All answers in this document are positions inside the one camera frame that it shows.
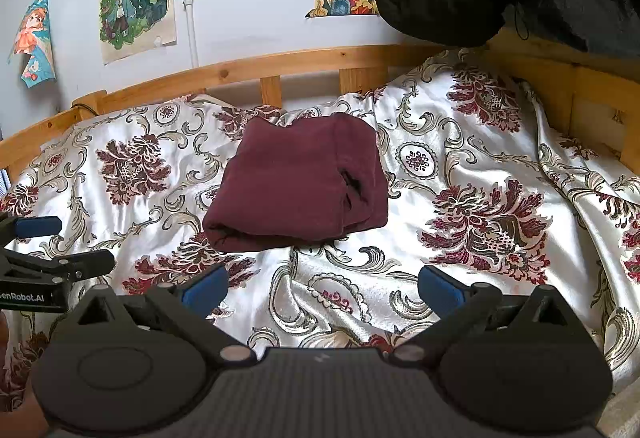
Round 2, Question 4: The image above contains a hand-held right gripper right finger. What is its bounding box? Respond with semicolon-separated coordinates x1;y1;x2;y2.
391;264;576;361

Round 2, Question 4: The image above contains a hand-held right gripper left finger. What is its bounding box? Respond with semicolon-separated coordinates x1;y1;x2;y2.
72;264;258;364

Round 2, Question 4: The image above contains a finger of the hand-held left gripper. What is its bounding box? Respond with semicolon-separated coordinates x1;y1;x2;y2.
0;215;62;240
0;248;117;284

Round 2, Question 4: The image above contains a maroon long-sleeve shirt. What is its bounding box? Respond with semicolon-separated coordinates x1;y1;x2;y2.
202;114;390;253

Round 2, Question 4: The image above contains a floral satin bedspread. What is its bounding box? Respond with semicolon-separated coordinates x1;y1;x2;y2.
0;47;640;419

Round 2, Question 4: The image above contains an orange-haired girl wall poster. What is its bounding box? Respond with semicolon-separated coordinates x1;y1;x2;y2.
7;0;57;92

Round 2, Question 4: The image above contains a wooden bed frame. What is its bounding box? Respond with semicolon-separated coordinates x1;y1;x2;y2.
0;26;640;179

